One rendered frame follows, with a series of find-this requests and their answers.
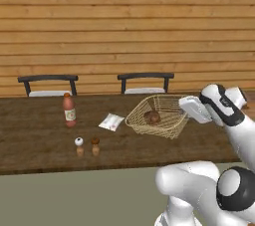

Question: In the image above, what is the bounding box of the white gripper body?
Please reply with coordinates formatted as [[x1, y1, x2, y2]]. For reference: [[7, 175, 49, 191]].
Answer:
[[178, 95, 213, 125]]

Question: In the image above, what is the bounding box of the brown bread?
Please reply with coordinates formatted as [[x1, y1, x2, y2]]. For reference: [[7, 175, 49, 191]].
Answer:
[[142, 110, 162, 125]]

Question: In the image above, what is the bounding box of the black chair with white seat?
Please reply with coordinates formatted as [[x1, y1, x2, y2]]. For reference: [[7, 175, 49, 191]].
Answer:
[[117, 72, 175, 96], [17, 74, 80, 98]]

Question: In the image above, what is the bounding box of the white sachet packet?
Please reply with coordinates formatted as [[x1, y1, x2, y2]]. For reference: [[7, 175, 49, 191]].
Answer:
[[98, 113, 126, 132]]

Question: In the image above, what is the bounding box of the brown-topped wooden shaker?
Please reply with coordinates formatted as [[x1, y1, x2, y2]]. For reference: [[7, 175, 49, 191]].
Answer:
[[91, 136, 102, 157]]

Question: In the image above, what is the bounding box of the white-topped wooden shaker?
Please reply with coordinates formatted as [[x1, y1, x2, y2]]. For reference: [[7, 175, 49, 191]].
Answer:
[[74, 136, 86, 157]]

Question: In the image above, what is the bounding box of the red sauce bottle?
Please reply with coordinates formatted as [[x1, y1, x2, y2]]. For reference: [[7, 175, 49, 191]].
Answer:
[[62, 92, 78, 128]]

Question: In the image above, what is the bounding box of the tan wire basket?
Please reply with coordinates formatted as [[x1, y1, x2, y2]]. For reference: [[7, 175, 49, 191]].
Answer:
[[125, 94, 190, 140]]

